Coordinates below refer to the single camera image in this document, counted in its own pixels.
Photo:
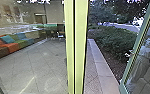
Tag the green framed glass door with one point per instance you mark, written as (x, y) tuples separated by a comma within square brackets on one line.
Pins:
[(76, 46)]

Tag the brown lobby door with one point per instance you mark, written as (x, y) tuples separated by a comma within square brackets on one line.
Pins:
[(40, 18)]

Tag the small lobby chair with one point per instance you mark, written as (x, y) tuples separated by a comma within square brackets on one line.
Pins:
[(61, 34)]

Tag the dark green hedge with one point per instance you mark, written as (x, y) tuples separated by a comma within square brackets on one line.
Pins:
[(114, 38)]

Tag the multicolour lobby sofa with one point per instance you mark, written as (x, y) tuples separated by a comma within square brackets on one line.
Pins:
[(11, 43)]

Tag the grey panelled pillar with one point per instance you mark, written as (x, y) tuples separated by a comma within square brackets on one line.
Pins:
[(148, 71)]

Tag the framed lobby wall picture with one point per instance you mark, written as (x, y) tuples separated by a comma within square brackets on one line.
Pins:
[(17, 11), (7, 10)]

